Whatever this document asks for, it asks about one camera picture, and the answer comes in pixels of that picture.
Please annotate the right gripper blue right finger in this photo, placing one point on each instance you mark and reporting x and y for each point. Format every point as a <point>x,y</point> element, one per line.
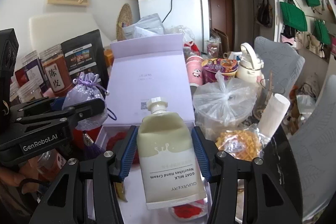
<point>200,153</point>

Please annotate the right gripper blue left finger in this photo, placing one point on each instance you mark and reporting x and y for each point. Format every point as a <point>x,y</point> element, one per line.
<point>128,150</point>

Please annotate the cream hand cream tube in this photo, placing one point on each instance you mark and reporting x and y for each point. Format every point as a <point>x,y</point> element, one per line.
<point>170,173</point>

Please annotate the lilac drawstring sachet pouch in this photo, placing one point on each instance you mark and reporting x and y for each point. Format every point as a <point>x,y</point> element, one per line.
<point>87,88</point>

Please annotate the brown gold snack packet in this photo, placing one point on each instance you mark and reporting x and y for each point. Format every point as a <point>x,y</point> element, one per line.
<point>120,191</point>

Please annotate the clear bag of waffles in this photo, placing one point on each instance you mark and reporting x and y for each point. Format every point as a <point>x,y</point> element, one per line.
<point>223,111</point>

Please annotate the jar with Chinese label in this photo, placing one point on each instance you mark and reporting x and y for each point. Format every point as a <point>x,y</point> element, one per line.
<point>54,64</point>

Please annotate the pink panda cup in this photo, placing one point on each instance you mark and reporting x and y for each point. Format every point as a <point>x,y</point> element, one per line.
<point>194,70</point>

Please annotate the purple instant noodle cup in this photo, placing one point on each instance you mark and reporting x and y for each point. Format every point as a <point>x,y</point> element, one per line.
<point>226,67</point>

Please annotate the white open gift box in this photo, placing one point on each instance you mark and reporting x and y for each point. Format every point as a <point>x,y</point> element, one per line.
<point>149,90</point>

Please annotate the white paper roll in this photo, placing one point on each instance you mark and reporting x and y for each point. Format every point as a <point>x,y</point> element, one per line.
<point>273,114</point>

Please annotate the black coffee bag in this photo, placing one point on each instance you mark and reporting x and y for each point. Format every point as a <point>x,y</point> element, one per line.
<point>85,53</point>

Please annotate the near grey leaf-pattern chair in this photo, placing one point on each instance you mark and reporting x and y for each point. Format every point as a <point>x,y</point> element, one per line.
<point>313,147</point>

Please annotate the grey leaf-pattern chair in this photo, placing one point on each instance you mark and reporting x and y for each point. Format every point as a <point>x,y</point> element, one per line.
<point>281,60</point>
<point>313,147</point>

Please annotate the far grey leaf-pattern chair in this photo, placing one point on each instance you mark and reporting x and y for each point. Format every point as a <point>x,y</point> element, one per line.
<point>281,60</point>

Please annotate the white refrigerator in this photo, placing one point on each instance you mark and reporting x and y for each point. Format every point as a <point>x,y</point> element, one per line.
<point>193,14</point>

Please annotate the brown door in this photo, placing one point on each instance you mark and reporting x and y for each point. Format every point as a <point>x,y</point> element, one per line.
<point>222,19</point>

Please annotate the green tote bag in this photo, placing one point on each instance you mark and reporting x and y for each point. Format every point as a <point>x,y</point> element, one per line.
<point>293,16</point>

